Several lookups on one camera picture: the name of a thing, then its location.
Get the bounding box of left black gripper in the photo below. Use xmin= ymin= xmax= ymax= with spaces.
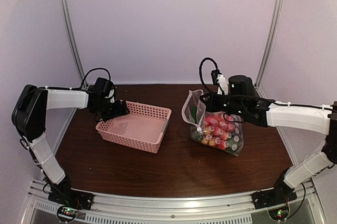
xmin=94 ymin=99 xmax=129 ymax=121

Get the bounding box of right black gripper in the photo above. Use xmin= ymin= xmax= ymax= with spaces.
xmin=200 ymin=91 xmax=245 ymax=116

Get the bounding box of pink plastic basket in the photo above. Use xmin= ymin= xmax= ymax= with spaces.
xmin=96 ymin=101 xmax=172 ymax=154

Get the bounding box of clear zip top bag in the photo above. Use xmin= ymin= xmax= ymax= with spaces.
xmin=181 ymin=90 xmax=244 ymax=157

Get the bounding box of green fake cucumber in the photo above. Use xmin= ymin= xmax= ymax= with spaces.
xmin=190 ymin=106 xmax=199 ymax=124

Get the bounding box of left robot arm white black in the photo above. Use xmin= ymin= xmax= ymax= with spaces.
xmin=11 ymin=77 xmax=129 ymax=205

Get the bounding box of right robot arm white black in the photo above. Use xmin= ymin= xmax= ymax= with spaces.
xmin=200 ymin=75 xmax=336 ymax=204

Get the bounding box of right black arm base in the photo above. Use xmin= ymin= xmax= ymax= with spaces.
xmin=252 ymin=168 xmax=297 ymax=209

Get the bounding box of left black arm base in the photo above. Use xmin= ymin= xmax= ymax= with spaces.
xmin=46 ymin=176 xmax=94 ymax=210

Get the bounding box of left circuit board with leds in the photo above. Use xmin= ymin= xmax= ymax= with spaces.
xmin=56 ymin=206 xmax=79 ymax=222

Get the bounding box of circuit board with leds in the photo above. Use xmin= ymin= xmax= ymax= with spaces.
xmin=268 ymin=208 xmax=290 ymax=222
xmin=56 ymin=206 xmax=79 ymax=222

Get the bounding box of right circuit board with leds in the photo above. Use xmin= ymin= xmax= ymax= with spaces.
xmin=268 ymin=208 xmax=290 ymax=222

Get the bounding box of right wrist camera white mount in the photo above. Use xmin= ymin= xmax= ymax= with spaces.
xmin=211 ymin=69 xmax=229 ymax=95

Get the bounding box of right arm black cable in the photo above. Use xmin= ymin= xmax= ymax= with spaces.
xmin=199 ymin=57 xmax=221 ymax=95

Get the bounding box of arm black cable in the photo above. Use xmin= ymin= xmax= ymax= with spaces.
xmin=199 ymin=57 xmax=221 ymax=95
xmin=78 ymin=67 xmax=116 ymax=98

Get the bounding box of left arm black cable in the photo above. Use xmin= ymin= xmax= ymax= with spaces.
xmin=78 ymin=67 xmax=116 ymax=98

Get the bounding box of right aluminium frame post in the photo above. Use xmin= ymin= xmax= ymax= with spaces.
xmin=255 ymin=0 xmax=284 ymax=89

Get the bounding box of aluminium frame post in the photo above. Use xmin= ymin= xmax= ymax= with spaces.
xmin=60 ymin=0 xmax=87 ymax=87
xmin=255 ymin=0 xmax=284 ymax=89

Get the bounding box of front aluminium rail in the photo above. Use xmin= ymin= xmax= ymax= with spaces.
xmin=26 ymin=179 xmax=319 ymax=224

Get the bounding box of left aluminium frame post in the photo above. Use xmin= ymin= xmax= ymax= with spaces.
xmin=60 ymin=0 xmax=87 ymax=87

